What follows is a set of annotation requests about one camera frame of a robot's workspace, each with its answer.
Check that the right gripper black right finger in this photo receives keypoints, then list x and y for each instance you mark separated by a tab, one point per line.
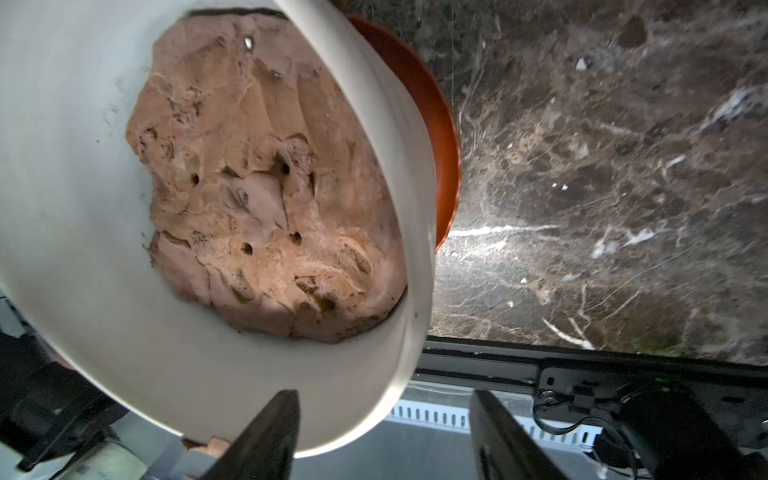
502	450

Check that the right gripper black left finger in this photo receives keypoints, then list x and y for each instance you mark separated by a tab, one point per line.
265	449

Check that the white ceramic pot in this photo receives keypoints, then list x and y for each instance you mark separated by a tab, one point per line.
75	219

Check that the brown mud clay filling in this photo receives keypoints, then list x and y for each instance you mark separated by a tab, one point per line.
268	202

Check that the orange terracotta saucer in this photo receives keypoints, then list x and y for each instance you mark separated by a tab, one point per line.
422	85

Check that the white slotted cable duct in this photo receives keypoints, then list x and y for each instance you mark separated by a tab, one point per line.
456	420

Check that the black front rail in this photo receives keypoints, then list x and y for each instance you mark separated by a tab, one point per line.
734	395

